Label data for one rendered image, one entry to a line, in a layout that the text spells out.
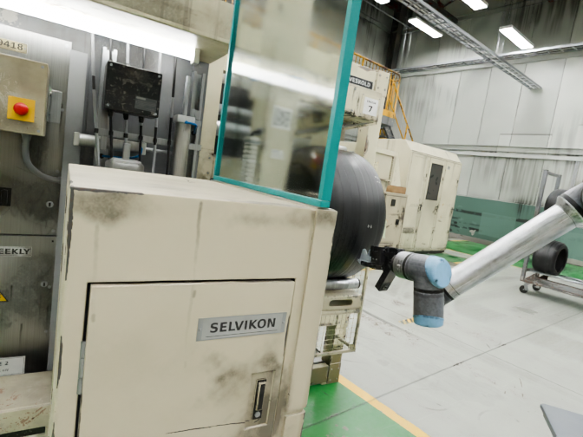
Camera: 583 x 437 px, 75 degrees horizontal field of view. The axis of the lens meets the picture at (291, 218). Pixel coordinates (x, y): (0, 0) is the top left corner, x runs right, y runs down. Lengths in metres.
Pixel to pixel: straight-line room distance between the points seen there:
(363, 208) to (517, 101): 12.46
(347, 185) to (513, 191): 11.95
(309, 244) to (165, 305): 0.25
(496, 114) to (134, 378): 13.58
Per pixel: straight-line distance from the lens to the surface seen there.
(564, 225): 1.38
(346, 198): 1.38
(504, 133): 13.62
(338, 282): 1.58
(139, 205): 0.53
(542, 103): 13.47
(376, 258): 1.37
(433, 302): 1.25
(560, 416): 1.82
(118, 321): 0.56
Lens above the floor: 1.32
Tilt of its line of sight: 7 degrees down
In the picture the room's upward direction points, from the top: 8 degrees clockwise
